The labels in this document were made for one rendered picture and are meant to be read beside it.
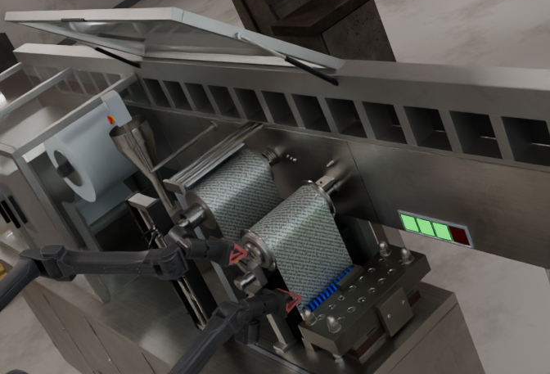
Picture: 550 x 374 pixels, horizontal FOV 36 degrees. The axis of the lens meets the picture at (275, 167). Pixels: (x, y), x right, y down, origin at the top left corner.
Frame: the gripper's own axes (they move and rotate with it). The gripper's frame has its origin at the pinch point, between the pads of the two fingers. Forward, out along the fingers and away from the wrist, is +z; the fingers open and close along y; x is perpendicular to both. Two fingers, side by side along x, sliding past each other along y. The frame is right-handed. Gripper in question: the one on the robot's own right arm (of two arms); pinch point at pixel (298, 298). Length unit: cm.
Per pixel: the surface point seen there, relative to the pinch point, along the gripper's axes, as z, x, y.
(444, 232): 20.2, 24.7, 36.6
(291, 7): 219, 96, -287
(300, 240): 0.1, 17.4, 0.2
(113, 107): -30, 52, -58
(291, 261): -3.0, 11.5, 0.2
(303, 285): 1.5, 3.7, 0.2
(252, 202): -0.2, 24.5, -23.7
